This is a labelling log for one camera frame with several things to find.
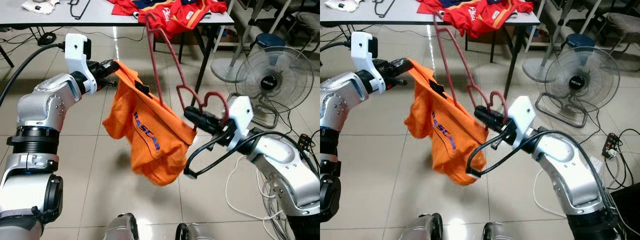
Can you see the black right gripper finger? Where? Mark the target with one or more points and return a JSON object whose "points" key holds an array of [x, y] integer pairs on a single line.
{"points": [[495, 115], [207, 116], [487, 122], [200, 124]]}

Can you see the orange polo shirt black trim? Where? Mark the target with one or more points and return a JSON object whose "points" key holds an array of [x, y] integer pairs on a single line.
{"points": [[150, 150], [450, 150]]}

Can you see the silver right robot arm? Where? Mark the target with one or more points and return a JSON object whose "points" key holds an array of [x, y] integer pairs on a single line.
{"points": [[280, 165], [565, 170]]}

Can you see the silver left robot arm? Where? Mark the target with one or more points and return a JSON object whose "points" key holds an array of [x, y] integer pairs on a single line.
{"points": [[40, 105], [342, 105]]}

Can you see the red jersey navy collar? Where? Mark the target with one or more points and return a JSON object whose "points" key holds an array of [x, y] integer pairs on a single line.
{"points": [[480, 20], [125, 7], [432, 6], [175, 20]]}

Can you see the black round floor device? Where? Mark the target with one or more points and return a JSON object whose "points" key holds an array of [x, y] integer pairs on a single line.
{"points": [[46, 39]]}

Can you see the black floor fan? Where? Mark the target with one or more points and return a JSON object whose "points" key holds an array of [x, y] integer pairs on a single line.
{"points": [[565, 65], [260, 65]]}

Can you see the black power strip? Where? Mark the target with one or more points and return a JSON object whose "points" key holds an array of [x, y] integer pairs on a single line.
{"points": [[305, 142], [611, 145]]}

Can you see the white crumpled garment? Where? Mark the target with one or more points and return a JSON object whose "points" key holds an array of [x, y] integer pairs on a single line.
{"points": [[342, 5], [40, 6]]}

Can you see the grey office chair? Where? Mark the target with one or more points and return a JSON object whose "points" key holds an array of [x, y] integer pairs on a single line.
{"points": [[305, 20], [622, 25]]}

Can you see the dark blue round stool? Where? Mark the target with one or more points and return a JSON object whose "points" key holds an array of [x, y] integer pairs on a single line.
{"points": [[269, 40], [581, 40]]}

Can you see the robot right leg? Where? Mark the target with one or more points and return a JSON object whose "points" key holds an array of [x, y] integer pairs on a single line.
{"points": [[197, 232], [500, 232]]}

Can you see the robot leg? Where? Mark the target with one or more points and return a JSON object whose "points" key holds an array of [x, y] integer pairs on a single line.
{"points": [[197, 232], [500, 232], [121, 227], [422, 227]]}

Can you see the robot left leg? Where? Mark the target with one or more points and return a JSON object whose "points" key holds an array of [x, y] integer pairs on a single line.
{"points": [[422, 227], [121, 227]]}

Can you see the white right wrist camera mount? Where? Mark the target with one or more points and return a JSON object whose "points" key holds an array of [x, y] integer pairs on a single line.
{"points": [[241, 112], [522, 112]]}

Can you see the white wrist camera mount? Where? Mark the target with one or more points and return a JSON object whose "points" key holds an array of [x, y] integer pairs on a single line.
{"points": [[362, 52], [241, 112], [77, 55], [522, 112]]}

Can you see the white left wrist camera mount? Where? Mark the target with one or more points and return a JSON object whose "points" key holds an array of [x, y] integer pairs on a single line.
{"points": [[362, 52], [77, 55]]}

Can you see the white pedestal fan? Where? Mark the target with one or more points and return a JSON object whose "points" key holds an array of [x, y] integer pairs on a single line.
{"points": [[225, 74], [537, 74]]}

